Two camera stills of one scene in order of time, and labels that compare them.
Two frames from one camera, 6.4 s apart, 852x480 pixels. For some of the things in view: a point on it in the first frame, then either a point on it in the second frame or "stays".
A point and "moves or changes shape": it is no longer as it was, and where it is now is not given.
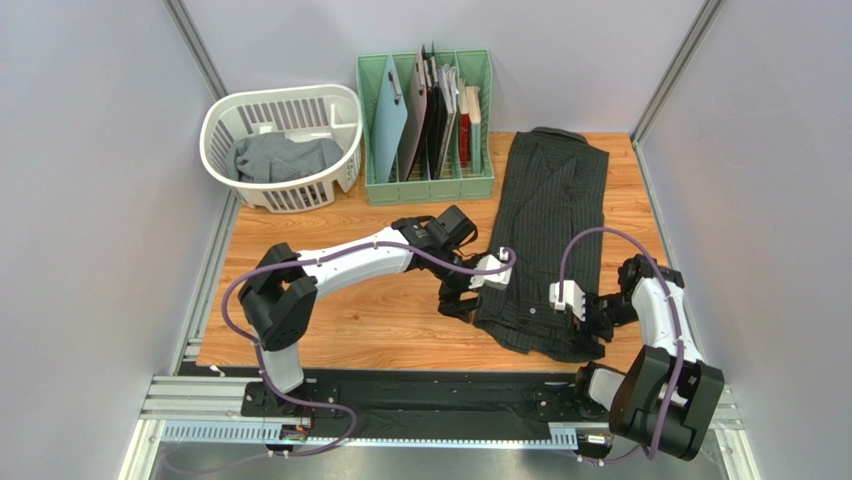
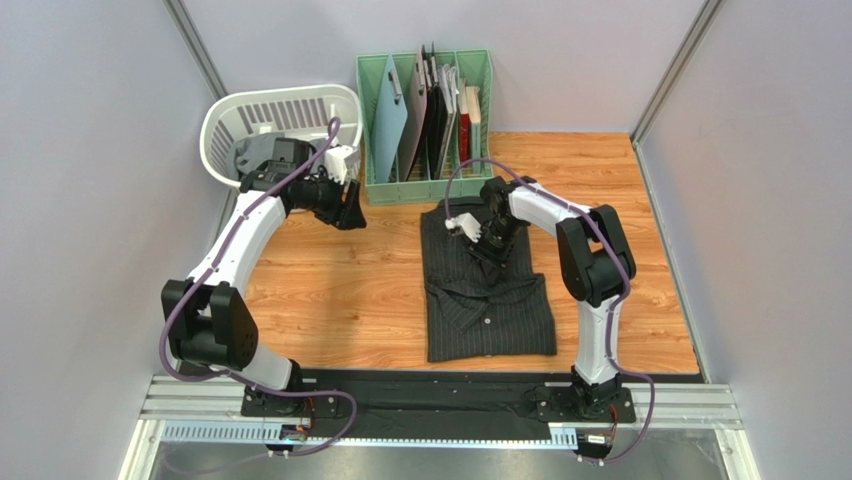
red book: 464,124 stays
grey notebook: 448,84 stays
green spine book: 473,103 stays
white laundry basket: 311,111 stays
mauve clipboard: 416,121 stays
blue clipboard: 388,125 stays
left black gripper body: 454,283 to 323,197
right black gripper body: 582,322 to 492,243
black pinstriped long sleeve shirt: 551,220 moves or changes shape
